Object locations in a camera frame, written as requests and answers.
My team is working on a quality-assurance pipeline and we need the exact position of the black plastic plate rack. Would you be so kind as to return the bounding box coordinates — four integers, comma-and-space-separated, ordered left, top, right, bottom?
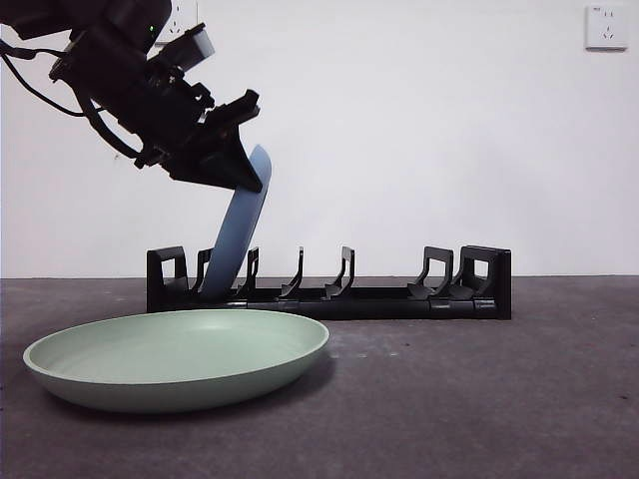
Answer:
146, 244, 513, 321

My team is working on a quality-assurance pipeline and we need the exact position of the white wall socket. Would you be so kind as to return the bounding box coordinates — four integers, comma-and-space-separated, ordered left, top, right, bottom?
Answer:
584, 5, 629, 52
153, 0, 200, 49

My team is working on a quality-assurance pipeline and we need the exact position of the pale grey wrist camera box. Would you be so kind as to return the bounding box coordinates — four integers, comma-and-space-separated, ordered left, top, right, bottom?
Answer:
159, 22, 217, 76

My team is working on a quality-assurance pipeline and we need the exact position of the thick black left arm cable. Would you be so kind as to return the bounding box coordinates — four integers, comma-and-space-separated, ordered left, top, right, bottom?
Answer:
79, 93, 147, 157

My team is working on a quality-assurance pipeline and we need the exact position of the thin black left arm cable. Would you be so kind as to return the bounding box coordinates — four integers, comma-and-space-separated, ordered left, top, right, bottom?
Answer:
0, 42, 89, 119

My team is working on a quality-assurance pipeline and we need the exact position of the blue round plate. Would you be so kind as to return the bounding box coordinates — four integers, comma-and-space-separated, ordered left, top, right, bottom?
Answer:
203, 143, 275, 301

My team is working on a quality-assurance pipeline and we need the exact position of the green round plate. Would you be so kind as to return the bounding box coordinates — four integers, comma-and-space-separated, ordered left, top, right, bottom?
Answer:
23, 308, 330, 414

